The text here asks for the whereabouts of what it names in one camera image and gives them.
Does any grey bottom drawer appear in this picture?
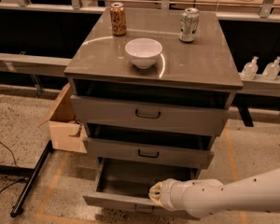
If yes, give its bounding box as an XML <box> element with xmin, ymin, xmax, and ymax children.
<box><xmin>84</xmin><ymin>159</ymin><xmax>194</xmax><ymax>220</ymax></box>

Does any grey drawer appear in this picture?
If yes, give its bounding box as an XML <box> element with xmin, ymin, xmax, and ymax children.
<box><xmin>83</xmin><ymin>124</ymin><xmax>214</xmax><ymax>169</ymax></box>
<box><xmin>84</xmin><ymin>159</ymin><xmax>194</xmax><ymax>220</ymax></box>
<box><xmin>72</xmin><ymin>79</ymin><xmax>229</xmax><ymax>136</ymax></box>

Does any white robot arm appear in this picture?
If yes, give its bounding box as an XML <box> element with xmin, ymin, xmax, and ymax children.
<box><xmin>148</xmin><ymin>168</ymin><xmax>280</xmax><ymax>218</ymax></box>

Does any grey middle drawer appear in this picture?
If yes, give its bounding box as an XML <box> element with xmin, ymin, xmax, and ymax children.
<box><xmin>83</xmin><ymin>124</ymin><xmax>214</xmax><ymax>169</ymax></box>

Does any grey top drawer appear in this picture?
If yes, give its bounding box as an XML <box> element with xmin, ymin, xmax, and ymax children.
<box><xmin>72</xmin><ymin>79</ymin><xmax>229</xmax><ymax>136</ymax></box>

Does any grey drawer cabinet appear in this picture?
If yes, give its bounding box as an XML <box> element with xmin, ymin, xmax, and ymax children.
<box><xmin>63</xmin><ymin>7</ymin><xmax>244</xmax><ymax>173</ymax></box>

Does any cardboard box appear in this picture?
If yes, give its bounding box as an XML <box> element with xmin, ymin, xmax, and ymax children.
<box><xmin>39</xmin><ymin>84</ymin><xmax>87</xmax><ymax>153</ymax></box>

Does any black metal floor bar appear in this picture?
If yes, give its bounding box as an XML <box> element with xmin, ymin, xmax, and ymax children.
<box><xmin>10</xmin><ymin>141</ymin><xmax>53</xmax><ymax>217</ymax></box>

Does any white ceramic bowl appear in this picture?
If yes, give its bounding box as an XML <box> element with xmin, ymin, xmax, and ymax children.
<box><xmin>125</xmin><ymin>38</ymin><xmax>162</xmax><ymax>69</ymax></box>

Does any clear sanitizer pump bottle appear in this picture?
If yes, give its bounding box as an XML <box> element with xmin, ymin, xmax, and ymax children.
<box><xmin>241</xmin><ymin>56</ymin><xmax>259</xmax><ymax>80</ymax></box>

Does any white soda can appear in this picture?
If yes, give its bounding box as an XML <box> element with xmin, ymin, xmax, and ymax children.
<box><xmin>179</xmin><ymin>7</ymin><xmax>200</xmax><ymax>43</ymax></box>

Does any gold soda can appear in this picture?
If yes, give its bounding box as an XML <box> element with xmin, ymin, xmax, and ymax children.
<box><xmin>110</xmin><ymin>2</ymin><xmax>127</xmax><ymax>35</ymax></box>

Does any black floor cable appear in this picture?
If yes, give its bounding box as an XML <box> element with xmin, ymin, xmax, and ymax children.
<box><xmin>0</xmin><ymin>126</ymin><xmax>27</xmax><ymax>224</ymax></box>

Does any grey metal rail frame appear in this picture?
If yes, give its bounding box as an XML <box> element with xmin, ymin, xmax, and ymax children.
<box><xmin>0</xmin><ymin>0</ymin><xmax>280</xmax><ymax>97</ymax></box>

